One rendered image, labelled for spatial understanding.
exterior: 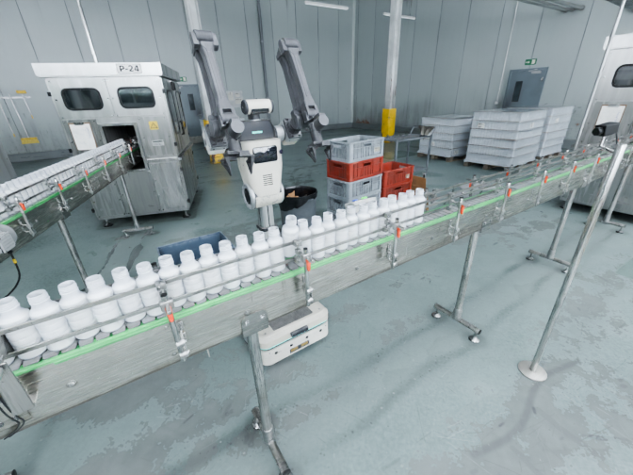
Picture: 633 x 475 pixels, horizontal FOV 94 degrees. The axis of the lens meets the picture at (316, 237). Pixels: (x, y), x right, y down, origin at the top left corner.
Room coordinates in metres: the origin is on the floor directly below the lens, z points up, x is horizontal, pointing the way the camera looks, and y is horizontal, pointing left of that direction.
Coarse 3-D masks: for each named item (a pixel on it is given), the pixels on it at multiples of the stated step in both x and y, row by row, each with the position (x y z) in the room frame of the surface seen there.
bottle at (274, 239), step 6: (270, 228) 0.97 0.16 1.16; (276, 228) 0.97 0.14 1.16; (270, 234) 0.95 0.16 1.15; (276, 234) 0.95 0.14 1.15; (270, 240) 0.94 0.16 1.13; (276, 240) 0.94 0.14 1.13; (282, 240) 0.95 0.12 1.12; (270, 246) 0.93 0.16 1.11; (270, 252) 0.94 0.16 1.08; (276, 252) 0.93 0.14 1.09; (282, 252) 0.94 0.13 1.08; (270, 258) 0.94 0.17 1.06; (276, 258) 0.93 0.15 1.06; (282, 258) 0.94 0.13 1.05; (276, 270) 0.93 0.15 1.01
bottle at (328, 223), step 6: (324, 216) 1.08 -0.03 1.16; (330, 216) 1.08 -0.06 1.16; (324, 222) 1.08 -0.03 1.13; (330, 222) 1.07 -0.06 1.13; (324, 228) 1.06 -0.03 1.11; (330, 228) 1.06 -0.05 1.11; (330, 234) 1.06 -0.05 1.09; (324, 240) 1.06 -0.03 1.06; (330, 240) 1.06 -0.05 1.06; (330, 252) 1.06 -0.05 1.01
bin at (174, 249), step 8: (216, 232) 1.43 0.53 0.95; (184, 240) 1.34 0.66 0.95; (192, 240) 1.36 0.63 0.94; (200, 240) 1.38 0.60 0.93; (208, 240) 1.40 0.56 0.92; (216, 240) 1.42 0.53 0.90; (160, 248) 1.28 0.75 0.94; (168, 248) 1.30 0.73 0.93; (176, 248) 1.32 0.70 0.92; (184, 248) 1.34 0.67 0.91; (192, 248) 1.36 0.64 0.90; (216, 248) 1.42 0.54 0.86; (232, 248) 1.28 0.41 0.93; (176, 256) 1.31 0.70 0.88; (200, 256) 1.37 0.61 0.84; (176, 264) 1.31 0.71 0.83; (208, 352) 0.85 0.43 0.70
